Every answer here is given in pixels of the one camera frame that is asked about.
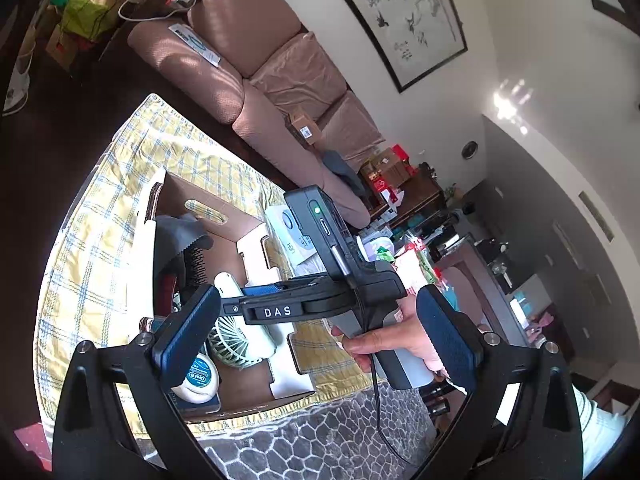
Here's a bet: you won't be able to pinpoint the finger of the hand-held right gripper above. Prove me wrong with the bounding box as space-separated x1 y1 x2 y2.
216 291 352 323
242 279 327 298

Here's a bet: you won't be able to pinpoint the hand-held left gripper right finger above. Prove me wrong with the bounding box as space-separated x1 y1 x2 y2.
415 285 586 480

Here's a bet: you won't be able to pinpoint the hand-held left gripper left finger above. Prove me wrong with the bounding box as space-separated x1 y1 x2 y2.
50 284 223 480

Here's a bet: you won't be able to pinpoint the round white floss container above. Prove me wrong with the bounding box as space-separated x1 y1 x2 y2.
170 352 221 391

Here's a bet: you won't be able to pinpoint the white green handheld fan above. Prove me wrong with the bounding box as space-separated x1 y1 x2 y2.
202 271 278 371

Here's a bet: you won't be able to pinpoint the person's right hand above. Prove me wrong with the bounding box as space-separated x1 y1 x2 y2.
330 302 446 378

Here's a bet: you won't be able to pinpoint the light blue flat box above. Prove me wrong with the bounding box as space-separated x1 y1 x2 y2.
264 203 321 268

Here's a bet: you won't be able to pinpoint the grey cushion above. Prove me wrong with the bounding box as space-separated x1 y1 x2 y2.
322 149 368 198

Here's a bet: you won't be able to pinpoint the purple desk organiser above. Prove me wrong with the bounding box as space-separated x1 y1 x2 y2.
357 232 396 263

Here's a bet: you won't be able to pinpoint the black hairbrush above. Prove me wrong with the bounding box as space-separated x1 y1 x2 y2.
155 240 213 311

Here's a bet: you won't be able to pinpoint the red white snack packets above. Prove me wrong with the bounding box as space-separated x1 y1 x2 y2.
392 240 446 301

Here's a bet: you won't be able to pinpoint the small cardboard box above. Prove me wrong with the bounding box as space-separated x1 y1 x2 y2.
285 110 326 148

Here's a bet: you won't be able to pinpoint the dark wooden cabinet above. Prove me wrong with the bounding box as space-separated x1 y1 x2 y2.
385 167 448 226

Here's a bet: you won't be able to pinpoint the grey cloth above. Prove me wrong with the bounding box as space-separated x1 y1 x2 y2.
155 212 208 271

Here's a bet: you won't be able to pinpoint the yellow plaid tablecloth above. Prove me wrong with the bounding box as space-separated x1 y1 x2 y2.
40 92 391 441

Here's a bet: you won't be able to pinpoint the brown sofa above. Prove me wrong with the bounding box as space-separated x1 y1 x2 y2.
127 0 386 231

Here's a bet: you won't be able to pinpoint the paper sheet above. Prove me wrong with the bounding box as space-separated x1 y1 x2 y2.
167 22 222 68

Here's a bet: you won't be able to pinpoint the green bag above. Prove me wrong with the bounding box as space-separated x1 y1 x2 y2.
60 0 111 43

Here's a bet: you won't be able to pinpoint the black cable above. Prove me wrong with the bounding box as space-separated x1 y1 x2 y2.
365 305 416 466

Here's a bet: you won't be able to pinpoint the framed wall painting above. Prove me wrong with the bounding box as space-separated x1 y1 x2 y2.
314 0 470 93

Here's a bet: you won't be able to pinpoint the white cable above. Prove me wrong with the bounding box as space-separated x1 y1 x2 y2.
117 0 201 23

